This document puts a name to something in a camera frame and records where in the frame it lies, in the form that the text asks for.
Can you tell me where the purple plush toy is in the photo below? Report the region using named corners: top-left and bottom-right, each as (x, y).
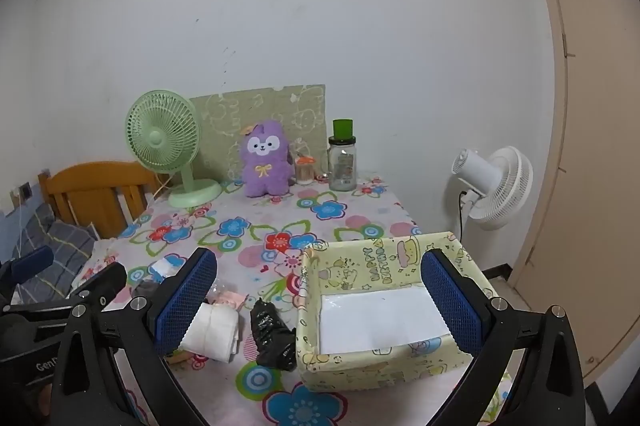
top-left (239, 119), bottom-right (296, 198)

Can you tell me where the grey plaid pillow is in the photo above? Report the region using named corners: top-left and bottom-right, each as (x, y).
top-left (10, 211), bottom-right (96, 302)

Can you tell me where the white standing fan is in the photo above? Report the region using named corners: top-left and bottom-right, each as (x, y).
top-left (452, 146), bottom-right (534, 247)

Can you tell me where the pink packet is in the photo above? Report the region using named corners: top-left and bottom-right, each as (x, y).
top-left (207, 288), bottom-right (248, 309)

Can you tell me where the green printed board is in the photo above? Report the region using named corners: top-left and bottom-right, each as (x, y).
top-left (189, 84), bottom-right (327, 187)

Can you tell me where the cotton swab container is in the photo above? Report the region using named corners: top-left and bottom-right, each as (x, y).
top-left (295, 154), bottom-right (316, 186)

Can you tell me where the wooden chair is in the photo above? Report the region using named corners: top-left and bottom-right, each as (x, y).
top-left (38, 161), bottom-right (171, 239)

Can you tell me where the yellow printed storage box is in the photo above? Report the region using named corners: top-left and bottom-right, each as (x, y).
top-left (296, 231), bottom-right (501, 393)

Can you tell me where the green desk fan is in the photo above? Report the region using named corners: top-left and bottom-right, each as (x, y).
top-left (125, 90), bottom-right (222, 209)

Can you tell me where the glass jar green lid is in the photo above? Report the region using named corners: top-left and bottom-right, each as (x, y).
top-left (320, 119), bottom-right (357, 192)

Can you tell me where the beige door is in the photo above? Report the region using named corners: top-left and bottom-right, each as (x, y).
top-left (514, 0), bottom-right (640, 387)

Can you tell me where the white blue packet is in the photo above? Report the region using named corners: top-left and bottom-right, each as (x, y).
top-left (148, 256), bottom-right (188, 284)

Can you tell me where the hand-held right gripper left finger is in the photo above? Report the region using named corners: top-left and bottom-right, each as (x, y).
top-left (50, 247), bottom-right (218, 426)

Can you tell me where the black plastic bag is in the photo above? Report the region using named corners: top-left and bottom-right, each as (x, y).
top-left (250, 298), bottom-right (298, 372)

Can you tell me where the desk fan cable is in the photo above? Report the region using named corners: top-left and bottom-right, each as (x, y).
top-left (152, 173), bottom-right (173, 199)

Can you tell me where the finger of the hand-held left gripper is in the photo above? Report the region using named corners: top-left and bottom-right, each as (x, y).
top-left (0, 246), bottom-right (55, 287)
top-left (70, 262), bottom-right (127, 307)

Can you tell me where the white cloth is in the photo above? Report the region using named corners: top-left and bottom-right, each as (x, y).
top-left (179, 302), bottom-right (241, 363)

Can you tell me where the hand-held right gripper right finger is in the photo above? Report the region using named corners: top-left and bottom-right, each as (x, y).
top-left (420, 248), bottom-right (586, 426)

